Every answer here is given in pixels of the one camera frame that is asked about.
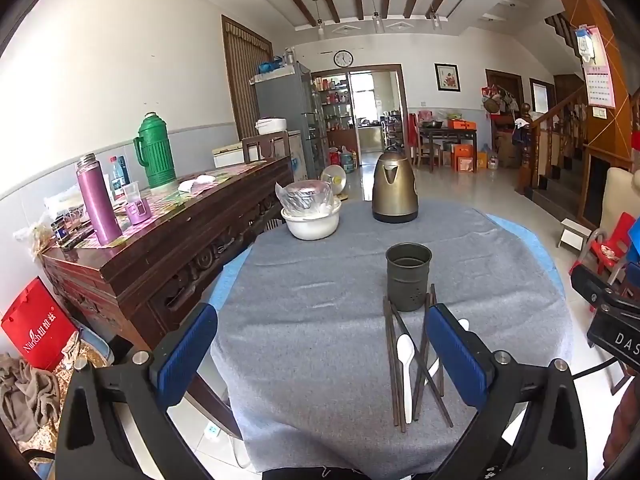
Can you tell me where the white plastic spoon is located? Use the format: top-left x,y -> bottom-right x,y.
413,318 -> 471,420
396,335 -> 416,424

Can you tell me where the person's dark clothing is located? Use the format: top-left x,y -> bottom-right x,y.
260,466 -> 373,480

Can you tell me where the bronze electric kettle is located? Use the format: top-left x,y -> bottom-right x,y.
371,146 -> 420,224

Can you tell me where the pink wall calendar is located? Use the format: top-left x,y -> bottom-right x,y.
575,25 -> 617,109

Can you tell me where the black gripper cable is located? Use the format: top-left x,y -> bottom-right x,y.
570,357 -> 633,396

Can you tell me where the wooden chair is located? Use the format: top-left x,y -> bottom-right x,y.
241,130 -> 291,163

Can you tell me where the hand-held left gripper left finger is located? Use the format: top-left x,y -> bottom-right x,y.
57,302 -> 219,480

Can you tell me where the red plastic chair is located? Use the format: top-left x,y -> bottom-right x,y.
580,211 -> 638,276

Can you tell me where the green thermos jug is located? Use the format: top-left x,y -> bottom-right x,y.
133,112 -> 177,189

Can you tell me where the white crumpled cloth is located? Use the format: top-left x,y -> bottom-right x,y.
177,174 -> 216,195

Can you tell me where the grey refrigerator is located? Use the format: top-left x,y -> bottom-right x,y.
252,62 -> 328,183

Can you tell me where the pink checkered sideboard cover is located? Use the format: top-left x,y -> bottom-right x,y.
50,160 -> 271,250

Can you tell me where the upright orange gift box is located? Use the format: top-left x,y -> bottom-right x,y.
451,144 -> 476,172

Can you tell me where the grey tablecloth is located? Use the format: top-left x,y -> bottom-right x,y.
210,199 -> 573,476

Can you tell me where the dark wooden side table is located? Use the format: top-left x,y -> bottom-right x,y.
417,127 -> 478,168

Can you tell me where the light blue table cover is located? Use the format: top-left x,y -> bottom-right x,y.
207,212 -> 566,308

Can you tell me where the framed flower picture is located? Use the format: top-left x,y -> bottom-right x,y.
434,63 -> 460,93

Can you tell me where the clear bottle with red cap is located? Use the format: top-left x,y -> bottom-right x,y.
108,156 -> 126,200

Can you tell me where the red paper bag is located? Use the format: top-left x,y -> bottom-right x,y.
0,276 -> 81,371

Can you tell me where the crumpled clear plastic bag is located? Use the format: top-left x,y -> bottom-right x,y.
12,210 -> 58,261

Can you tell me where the glass shelf of bottles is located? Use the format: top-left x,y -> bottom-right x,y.
312,74 -> 351,133

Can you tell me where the round electric heater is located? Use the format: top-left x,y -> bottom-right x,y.
320,164 -> 348,201

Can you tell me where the beige armchair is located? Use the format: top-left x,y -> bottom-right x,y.
597,166 -> 640,241

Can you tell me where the white step stool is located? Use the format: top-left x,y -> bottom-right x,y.
557,218 -> 593,252

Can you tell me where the purple vacuum flask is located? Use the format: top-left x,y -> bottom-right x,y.
76,153 -> 123,247

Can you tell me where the dark grey utensil holder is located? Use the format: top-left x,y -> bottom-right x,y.
386,243 -> 433,312

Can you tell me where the purple plastic cup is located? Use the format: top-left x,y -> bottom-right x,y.
123,199 -> 152,226

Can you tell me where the white plastic basin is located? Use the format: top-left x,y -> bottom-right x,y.
281,200 -> 342,241

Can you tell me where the plastic-wrapped metal pot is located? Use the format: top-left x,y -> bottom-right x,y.
275,180 -> 335,217

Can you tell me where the wooden staircase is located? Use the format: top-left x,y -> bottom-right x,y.
517,12 -> 640,231

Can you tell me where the carved dark wooden sideboard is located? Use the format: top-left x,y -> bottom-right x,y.
40,155 -> 296,441

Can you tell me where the grey-brown towel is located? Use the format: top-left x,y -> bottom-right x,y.
0,352 -> 63,443

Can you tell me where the basin of brown grain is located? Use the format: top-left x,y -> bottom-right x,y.
47,327 -> 116,391

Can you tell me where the person's right forearm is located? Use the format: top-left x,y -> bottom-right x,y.
602,385 -> 640,480

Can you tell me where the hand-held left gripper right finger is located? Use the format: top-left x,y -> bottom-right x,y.
424,303 -> 588,480

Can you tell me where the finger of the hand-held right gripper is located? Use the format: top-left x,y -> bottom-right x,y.
571,264 -> 640,312

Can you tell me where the white chest appliance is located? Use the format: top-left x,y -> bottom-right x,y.
212,142 -> 244,169

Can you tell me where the brown door curtain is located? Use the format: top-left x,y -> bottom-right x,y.
221,15 -> 275,148

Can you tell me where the bundle of dark chopsticks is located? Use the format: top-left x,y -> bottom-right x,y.
382,284 -> 455,433

